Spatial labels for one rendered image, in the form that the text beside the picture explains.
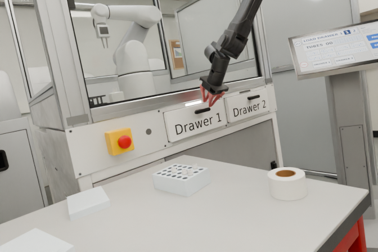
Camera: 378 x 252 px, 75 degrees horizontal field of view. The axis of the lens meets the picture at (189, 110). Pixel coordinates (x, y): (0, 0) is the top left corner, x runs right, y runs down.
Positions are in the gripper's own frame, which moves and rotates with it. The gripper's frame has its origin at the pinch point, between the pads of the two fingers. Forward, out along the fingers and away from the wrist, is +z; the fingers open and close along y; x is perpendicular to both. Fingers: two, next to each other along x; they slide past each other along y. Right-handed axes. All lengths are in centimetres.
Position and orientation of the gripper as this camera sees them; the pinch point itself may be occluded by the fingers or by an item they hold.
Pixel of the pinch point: (207, 102)
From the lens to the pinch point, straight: 96.7
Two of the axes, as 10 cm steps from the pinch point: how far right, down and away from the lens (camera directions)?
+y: -5.8, -5.6, 5.9
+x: -7.8, 1.9, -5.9
